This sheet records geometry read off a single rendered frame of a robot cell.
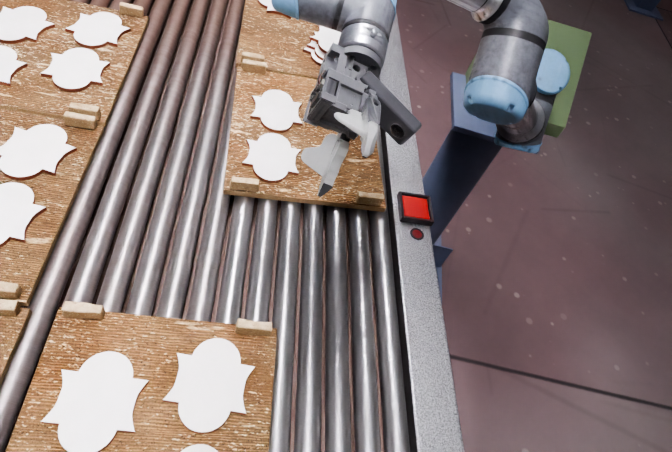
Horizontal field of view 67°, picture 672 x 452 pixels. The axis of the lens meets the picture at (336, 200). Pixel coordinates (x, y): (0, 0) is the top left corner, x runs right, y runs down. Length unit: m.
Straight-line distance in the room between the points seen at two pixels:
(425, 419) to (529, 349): 1.41
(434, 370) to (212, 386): 0.39
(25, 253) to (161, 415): 0.36
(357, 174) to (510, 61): 0.41
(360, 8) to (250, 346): 0.57
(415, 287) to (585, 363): 1.48
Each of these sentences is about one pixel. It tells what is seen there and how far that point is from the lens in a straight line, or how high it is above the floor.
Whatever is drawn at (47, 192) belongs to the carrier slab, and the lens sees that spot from 1.07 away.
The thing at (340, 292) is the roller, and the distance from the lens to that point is 0.98.
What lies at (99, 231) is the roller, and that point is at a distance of 1.02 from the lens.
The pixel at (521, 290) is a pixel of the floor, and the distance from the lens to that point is 2.45.
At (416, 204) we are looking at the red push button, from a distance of 1.16.
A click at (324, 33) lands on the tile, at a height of 0.98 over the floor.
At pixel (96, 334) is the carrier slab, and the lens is 0.90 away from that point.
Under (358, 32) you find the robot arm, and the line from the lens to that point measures 0.78.
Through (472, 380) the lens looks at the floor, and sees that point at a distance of 2.12.
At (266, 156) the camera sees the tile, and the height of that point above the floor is 0.95.
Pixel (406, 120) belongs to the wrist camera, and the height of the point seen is 1.30.
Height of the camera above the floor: 1.75
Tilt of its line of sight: 49 degrees down
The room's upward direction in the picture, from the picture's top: 21 degrees clockwise
